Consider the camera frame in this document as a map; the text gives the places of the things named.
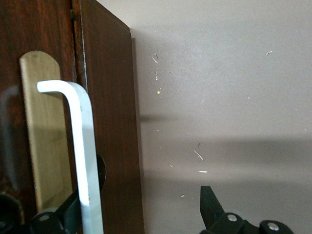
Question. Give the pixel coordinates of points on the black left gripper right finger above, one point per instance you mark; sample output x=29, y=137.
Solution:
x=214, y=212

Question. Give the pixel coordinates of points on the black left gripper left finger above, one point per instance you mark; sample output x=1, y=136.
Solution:
x=65, y=219

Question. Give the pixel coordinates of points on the light wood drawer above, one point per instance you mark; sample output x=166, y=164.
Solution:
x=9, y=36

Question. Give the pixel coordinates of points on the dark brown wooden cabinet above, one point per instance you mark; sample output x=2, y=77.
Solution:
x=112, y=97

